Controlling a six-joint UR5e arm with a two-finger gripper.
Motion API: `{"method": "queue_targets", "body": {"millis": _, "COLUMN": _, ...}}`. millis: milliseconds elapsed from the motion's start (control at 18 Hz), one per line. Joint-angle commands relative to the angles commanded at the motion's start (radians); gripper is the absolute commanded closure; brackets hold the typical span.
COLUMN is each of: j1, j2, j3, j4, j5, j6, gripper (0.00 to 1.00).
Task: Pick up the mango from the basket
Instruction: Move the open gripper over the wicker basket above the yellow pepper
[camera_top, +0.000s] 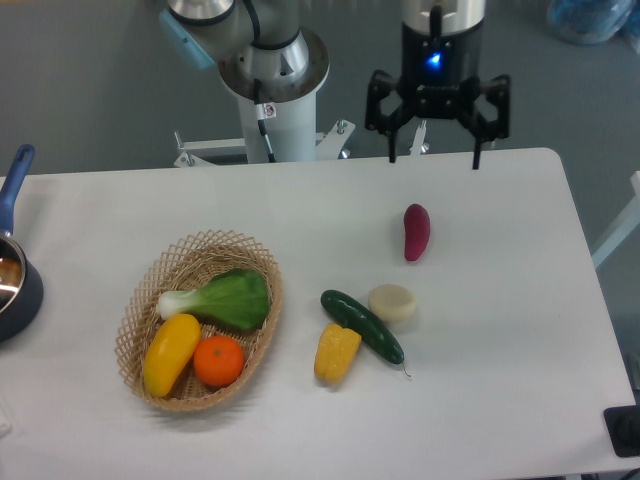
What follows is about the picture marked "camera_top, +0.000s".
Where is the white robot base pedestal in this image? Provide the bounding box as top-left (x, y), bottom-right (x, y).
top-left (173, 89), bottom-right (356, 168)

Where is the dark green cucumber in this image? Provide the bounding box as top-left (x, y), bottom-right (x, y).
top-left (320, 289), bottom-right (409, 376)

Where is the orange tangerine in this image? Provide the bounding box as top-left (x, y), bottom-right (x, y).
top-left (193, 335), bottom-right (245, 388)

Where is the yellow mango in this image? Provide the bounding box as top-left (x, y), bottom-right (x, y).
top-left (143, 314), bottom-right (201, 397)

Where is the blue saucepan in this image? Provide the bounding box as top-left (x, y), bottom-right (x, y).
top-left (1, 144), bottom-right (44, 342)

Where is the blue plastic bag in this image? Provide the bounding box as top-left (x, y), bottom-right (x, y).
top-left (546, 0), bottom-right (639, 46)

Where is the purple sweet potato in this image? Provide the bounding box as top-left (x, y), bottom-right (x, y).
top-left (403, 203), bottom-right (431, 262)

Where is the woven wicker basket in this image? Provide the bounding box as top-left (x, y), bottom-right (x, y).
top-left (115, 230), bottom-right (283, 412)

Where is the yellow bell pepper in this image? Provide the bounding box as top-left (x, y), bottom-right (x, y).
top-left (314, 323), bottom-right (362, 385)

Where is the beige round cake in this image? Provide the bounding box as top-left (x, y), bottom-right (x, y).
top-left (368, 284), bottom-right (416, 323)

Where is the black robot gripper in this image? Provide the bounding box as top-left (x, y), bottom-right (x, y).
top-left (363, 18), bottom-right (512, 171)

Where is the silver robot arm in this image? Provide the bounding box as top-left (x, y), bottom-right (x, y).
top-left (162, 1), bottom-right (511, 169)

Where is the green bok choy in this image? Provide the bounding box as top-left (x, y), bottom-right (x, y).
top-left (156, 269), bottom-right (270, 330)

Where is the black device at edge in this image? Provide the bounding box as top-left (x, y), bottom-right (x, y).
top-left (603, 405), bottom-right (639, 458)

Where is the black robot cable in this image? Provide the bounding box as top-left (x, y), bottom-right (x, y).
top-left (241, 0), bottom-right (277, 164)

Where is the white frame at right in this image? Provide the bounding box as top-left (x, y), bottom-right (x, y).
top-left (591, 171), bottom-right (639, 269)

